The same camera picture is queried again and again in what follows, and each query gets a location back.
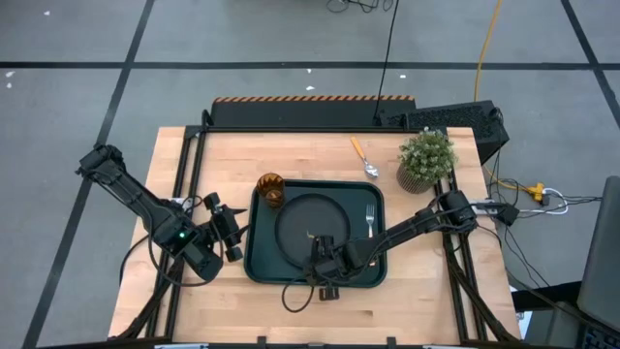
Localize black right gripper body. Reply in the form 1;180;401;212
302;235;365;302

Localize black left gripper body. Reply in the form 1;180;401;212
201;191;246;264

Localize amber glass cup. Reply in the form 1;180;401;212
255;172;287;210

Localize dark green serving tray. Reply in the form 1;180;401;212
242;178;388;290

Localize black round plate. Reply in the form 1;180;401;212
273;192;352;270

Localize fork with orange handle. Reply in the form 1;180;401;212
364;203;379;269

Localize spoon with orange handle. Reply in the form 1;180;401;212
350;136;381;179

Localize black ramp with striped edge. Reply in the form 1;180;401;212
210;95;417;128

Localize green plant in ribbed pot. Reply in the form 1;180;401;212
395;126;459;196

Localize black power adapter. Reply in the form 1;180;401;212
493;203;521;227

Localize black computer tower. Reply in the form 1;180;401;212
379;100;511;166

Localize yellow power plug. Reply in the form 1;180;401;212
526;181;551;203

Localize grey computer monitor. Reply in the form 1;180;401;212
575;174;620;335

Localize black keyboard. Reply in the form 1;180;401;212
580;323;620;349

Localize black aluminium table frame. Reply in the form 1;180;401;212
114;110;523;349

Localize black hanging cable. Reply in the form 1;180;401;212
370;0;401;126

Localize white power cable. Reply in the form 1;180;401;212
541;187;569;216

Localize black coiled floor cables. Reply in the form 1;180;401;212
325;0;394;15

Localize yellow hanging cable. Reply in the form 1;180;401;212
473;0;505;103

